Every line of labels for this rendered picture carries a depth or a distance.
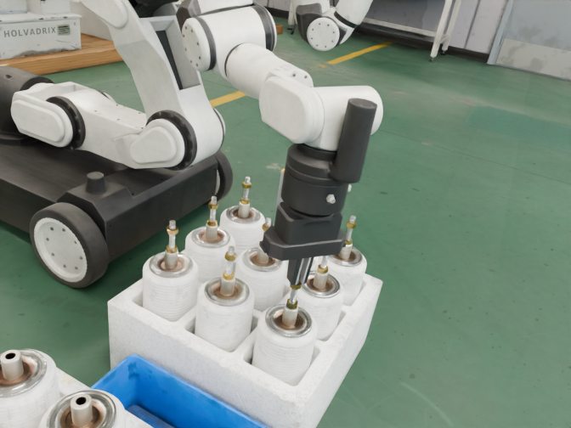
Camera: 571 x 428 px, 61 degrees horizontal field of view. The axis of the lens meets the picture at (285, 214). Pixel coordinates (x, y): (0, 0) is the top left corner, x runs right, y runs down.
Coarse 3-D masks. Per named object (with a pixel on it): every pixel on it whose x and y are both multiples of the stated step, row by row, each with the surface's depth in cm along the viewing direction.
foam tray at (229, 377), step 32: (128, 288) 88; (288, 288) 96; (128, 320) 83; (160, 320) 82; (192, 320) 84; (256, 320) 87; (352, 320) 89; (128, 352) 87; (160, 352) 82; (192, 352) 78; (224, 352) 78; (320, 352) 81; (352, 352) 97; (192, 384) 81; (224, 384) 77; (256, 384) 74; (320, 384) 77; (256, 416) 77; (288, 416) 73; (320, 416) 89
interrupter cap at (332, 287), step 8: (312, 272) 88; (312, 280) 86; (328, 280) 87; (336, 280) 87; (304, 288) 83; (312, 288) 84; (328, 288) 85; (336, 288) 85; (320, 296) 82; (328, 296) 82
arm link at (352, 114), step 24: (336, 96) 57; (360, 96) 59; (336, 120) 56; (360, 120) 54; (312, 144) 58; (336, 144) 58; (360, 144) 55; (288, 168) 61; (312, 168) 59; (336, 168) 58; (360, 168) 57
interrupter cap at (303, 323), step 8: (280, 304) 79; (272, 312) 77; (280, 312) 77; (304, 312) 78; (272, 320) 75; (280, 320) 76; (296, 320) 76; (304, 320) 76; (312, 320) 77; (272, 328) 74; (280, 328) 74; (288, 328) 75; (296, 328) 75; (304, 328) 75; (288, 336) 73; (296, 336) 73
